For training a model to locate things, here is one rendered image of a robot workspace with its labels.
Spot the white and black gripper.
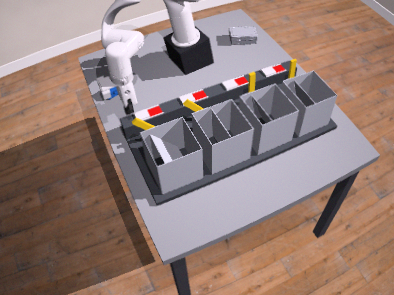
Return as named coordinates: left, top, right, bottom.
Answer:
left=116, top=78, right=137, bottom=115

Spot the blue box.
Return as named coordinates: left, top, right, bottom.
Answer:
left=108, top=88, right=118, bottom=100

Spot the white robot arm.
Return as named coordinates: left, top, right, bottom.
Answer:
left=96, top=0, right=200, bottom=100

